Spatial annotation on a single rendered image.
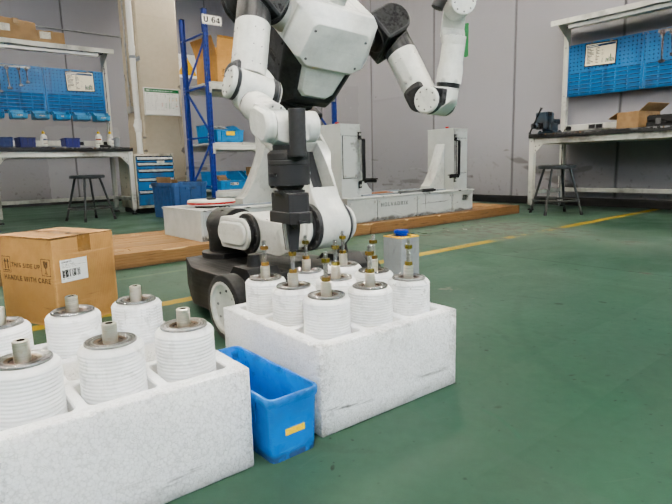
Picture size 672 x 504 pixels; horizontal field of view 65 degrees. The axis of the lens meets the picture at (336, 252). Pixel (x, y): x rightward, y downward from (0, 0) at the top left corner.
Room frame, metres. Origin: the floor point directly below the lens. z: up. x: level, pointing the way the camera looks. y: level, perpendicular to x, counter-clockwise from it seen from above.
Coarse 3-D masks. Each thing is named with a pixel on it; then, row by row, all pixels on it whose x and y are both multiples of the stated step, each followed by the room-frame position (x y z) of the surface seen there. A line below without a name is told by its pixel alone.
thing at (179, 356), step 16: (160, 336) 0.82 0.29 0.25; (176, 336) 0.81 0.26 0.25; (192, 336) 0.82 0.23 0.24; (208, 336) 0.84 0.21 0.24; (160, 352) 0.82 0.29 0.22; (176, 352) 0.81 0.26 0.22; (192, 352) 0.82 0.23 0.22; (208, 352) 0.84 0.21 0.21; (160, 368) 0.82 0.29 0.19; (176, 368) 0.81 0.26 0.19; (192, 368) 0.82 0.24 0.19; (208, 368) 0.84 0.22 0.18
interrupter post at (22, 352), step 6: (12, 342) 0.70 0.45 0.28; (18, 342) 0.70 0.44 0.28; (24, 342) 0.71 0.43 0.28; (12, 348) 0.70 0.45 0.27; (18, 348) 0.70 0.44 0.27; (24, 348) 0.70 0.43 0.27; (30, 348) 0.72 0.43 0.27; (18, 354) 0.70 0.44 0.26; (24, 354) 0.70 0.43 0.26; (30, 354) 0.71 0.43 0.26; (18, 360) 0.70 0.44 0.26; (24, 360) 0.70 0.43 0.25; (30, 360) 0.71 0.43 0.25
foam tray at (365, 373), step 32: (224, 320) 1.24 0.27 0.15; (256, 320) 1.12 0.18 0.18; (416, 320) 1.09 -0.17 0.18; (448, 320) 1.16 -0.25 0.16; (256, 352) 1.12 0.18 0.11; (288, 352) 1.02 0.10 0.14; (320, 352) 0.94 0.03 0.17; (352, 352) 0.98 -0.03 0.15; (384, 352) 1.03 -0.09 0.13; (416, 352) 1.09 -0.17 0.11; (448, 352) 1.16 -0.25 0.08; (320, 384) 0.94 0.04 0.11; (352, 384) 0.98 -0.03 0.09; (384, 384) 1.03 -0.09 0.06; (416, 384) 1.09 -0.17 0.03; (448, 384) 1.16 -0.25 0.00; (320, 416) 0.94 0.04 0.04; (352, 416) 0.98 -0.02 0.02
